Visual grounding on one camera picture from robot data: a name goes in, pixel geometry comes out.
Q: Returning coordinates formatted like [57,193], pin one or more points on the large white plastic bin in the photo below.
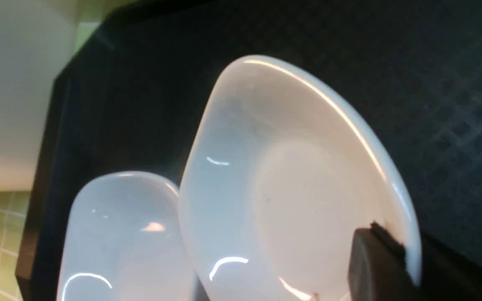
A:
[36,42]

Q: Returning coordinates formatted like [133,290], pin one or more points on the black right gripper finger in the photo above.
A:
[377,270]

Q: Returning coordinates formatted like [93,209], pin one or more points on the black plastic serving tray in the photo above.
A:
[133,96]

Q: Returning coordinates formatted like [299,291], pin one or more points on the white shallow dish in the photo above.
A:
[281,173]

